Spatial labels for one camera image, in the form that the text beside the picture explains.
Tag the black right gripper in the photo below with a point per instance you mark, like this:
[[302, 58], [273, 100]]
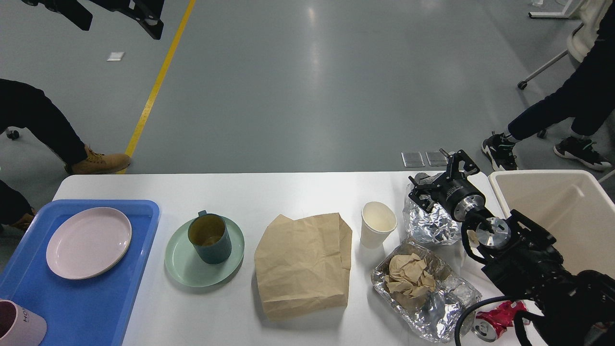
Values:
[[457, 196]]

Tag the dark teal mug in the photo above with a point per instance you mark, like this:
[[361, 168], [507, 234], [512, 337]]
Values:
[[209, 235]]

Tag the green plate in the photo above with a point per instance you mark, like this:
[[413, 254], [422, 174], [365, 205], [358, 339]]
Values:
[[186, 267]]

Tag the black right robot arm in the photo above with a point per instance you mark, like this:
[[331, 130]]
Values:
[[518, 257]]

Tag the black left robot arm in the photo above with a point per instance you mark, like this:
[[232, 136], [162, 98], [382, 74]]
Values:
[[145, 12]]

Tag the clear floor plate right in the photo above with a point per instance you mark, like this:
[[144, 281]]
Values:
[[436, 158]]

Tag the crumpled foil ball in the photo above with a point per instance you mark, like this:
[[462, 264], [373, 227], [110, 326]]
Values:
[[433, 228]]

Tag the white paper cup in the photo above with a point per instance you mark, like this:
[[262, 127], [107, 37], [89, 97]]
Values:
[[378, 221]]

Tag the crumpled brown paper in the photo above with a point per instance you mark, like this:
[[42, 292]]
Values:
[[409, 282]]

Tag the aluminium foil tray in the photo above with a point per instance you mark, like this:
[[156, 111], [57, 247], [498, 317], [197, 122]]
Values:
[[435, 320]]

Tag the beige plastic bin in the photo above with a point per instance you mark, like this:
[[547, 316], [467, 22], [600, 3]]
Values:
[[569, 204]]

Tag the crushed red can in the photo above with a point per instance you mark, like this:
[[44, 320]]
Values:
[[490, 325]]

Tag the brown paper bag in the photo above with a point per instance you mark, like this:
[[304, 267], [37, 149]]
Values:
[[304, 265]]

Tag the person in black sneakers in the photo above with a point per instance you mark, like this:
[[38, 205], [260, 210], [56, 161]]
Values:
[[587, 96]]

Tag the white floor tag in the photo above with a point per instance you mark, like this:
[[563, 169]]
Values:
[[115, 56]]

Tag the pink plate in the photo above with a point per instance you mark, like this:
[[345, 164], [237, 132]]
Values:
[[89, 243]]

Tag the blue plastic tray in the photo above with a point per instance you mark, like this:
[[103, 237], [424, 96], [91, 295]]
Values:
[[91, 312]]

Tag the person in tan boots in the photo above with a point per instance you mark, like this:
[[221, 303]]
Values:
[[25, 106]]

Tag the pink mug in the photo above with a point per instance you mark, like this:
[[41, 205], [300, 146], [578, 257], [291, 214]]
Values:
[[19, 326]]

